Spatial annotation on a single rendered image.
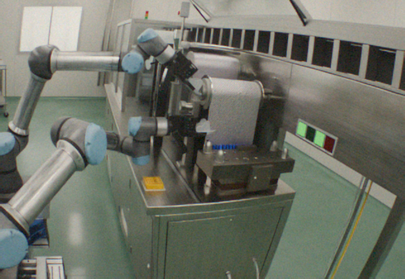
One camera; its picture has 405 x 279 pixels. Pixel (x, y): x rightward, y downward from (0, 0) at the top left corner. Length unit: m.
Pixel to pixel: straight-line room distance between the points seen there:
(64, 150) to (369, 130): 0.94
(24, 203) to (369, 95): 1.07
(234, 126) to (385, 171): 0.74
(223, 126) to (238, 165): 0.22
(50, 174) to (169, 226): 0.54
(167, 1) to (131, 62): 5.95
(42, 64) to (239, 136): 0.91
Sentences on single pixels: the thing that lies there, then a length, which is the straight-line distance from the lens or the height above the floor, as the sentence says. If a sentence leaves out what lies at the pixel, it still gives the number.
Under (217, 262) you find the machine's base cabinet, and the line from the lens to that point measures 1.39.
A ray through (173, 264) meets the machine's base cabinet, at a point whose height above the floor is 0.58.
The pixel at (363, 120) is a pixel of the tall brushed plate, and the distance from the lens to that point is 1.04.
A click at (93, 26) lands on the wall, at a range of 6.71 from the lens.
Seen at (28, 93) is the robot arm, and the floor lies 1.22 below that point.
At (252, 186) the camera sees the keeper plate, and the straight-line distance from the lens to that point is 1.26.
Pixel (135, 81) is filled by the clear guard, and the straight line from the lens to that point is 2.24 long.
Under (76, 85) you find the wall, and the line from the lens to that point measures 6.81.
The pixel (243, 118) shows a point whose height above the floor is 1.16.
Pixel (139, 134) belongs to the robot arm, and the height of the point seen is 1.09.
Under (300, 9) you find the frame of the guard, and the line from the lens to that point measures 1.32.
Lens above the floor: 1.47
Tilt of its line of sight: 16 degrees down
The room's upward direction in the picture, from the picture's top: 8 degrees clockwise
